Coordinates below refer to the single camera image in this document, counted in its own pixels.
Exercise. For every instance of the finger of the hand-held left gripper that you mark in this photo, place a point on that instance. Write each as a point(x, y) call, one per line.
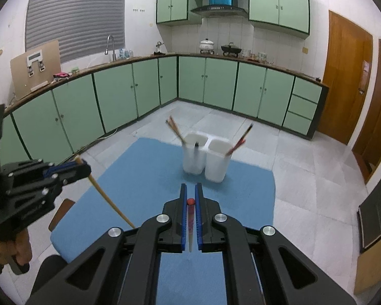
point(77, 173)
point(58, 169)

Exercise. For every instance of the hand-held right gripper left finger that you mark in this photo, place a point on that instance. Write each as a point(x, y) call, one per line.
point(183, 211)

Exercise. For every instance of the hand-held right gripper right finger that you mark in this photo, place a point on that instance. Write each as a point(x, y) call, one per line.
point(199, 211)

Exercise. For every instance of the red floral wooden chopstick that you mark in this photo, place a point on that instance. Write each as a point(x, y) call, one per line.
point(235, 148)
point(190, 222)

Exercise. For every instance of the plain wooden chopstick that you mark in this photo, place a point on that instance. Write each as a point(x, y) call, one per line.
point(111, 201)

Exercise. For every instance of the white double utensil holder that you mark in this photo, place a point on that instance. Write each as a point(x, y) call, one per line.
point(216, 165)

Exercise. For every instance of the plain bamboo chopstick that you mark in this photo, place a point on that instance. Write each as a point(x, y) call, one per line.
point(174, 130)

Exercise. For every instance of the person's left hand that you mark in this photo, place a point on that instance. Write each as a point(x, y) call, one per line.
point(22, 247)

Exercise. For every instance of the blue tablecloth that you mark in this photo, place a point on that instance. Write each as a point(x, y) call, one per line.
point(146, 171)

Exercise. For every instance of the green base cabinets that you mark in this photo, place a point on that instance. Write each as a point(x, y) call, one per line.
point(114, 92)

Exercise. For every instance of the red cloth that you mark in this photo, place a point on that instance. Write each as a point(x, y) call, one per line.
point(62, 75)

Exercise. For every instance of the wooden board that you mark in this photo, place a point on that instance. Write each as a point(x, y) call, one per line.
point(19, 79)

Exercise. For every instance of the small bottles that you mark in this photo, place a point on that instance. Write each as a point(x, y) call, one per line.
point(125, 54)

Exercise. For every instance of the metal faucet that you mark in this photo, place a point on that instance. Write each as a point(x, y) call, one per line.
point(110, 46)

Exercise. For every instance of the small silver ornament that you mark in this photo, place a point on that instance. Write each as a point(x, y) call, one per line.
point(159, 48)

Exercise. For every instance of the grey window blind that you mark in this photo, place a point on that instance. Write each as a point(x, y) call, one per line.
point(76, 16)

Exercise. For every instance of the glass jars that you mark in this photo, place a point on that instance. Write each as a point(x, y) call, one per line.
point(257, 57)

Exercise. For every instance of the black wok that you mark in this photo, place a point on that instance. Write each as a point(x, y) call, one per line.
point(231, 50)

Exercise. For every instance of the white lidded pot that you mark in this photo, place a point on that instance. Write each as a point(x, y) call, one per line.
point(207, 46)

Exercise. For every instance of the black glass cabinet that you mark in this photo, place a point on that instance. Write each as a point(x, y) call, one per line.
point(379, 219)

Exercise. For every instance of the range hood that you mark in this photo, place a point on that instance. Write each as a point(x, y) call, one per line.
point(219, 3)

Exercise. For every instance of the white bracket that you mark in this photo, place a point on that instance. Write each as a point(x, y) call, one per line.
point(35, 62)

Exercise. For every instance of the wall socket row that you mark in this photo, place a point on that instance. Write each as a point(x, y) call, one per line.
point(138, 10)

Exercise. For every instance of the yellow wall outlet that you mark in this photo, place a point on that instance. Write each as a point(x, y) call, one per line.
point(304, 50)

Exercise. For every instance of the wooden door with frame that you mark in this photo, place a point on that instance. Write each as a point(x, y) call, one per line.
point(379, 117)

